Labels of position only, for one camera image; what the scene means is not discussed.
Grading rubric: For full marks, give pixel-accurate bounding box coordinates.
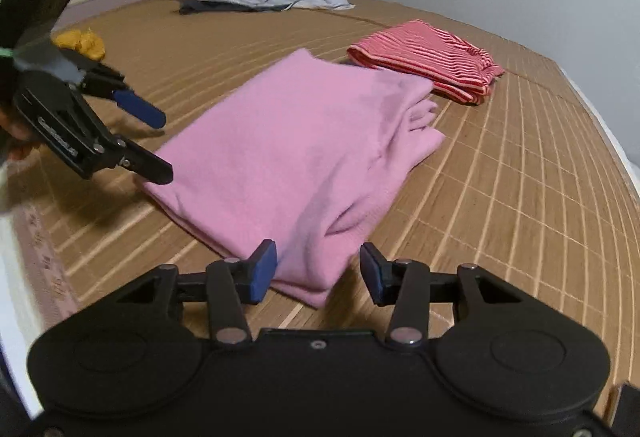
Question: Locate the pink sweatshirt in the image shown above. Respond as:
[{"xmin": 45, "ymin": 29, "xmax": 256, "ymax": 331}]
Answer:
[{"xmin": 143, "ymin": 49, "xmax": 444, "ymax": 308}]

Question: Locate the person's left hand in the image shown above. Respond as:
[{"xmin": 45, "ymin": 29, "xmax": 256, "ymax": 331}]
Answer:
[{"xmin": 0, "ymin": 106, "xmax": 41, "ymax": 160}]

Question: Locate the yellow striped garment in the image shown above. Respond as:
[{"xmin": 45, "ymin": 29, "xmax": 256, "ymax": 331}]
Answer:
[{"xmin": 53, "ymin": 28, "xmax": 106, "ymax": 61}]

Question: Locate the white and navy garment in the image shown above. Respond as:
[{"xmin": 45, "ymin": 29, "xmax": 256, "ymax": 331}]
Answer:
[{"xmin": 173, "ymin": 0, "xmax": 355, "ymax": 14}]

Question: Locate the folded red striped garment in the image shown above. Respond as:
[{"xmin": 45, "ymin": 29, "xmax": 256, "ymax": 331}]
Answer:
[{"xmin": 347, "ymin": 20, "xmax": 504, "ymax": 105}]

